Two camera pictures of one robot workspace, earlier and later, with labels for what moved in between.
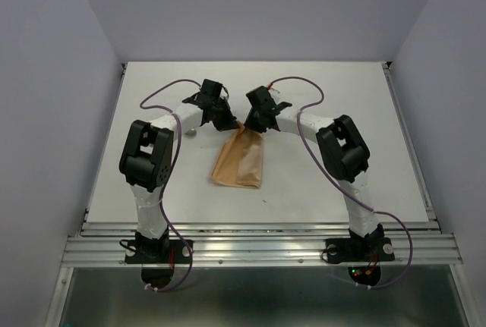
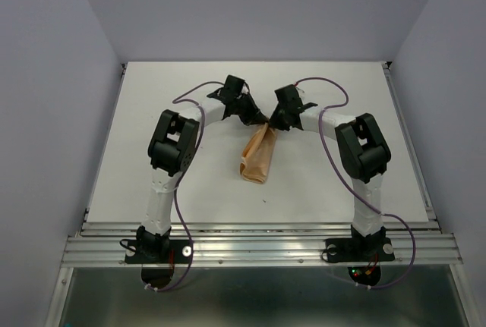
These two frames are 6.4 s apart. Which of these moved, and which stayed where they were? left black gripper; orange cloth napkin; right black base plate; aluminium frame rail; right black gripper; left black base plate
Moved: right black gripper; left black gripper; orange cloth napkin
Stayed: aluminium frame rail; left black base plate; right black base plate
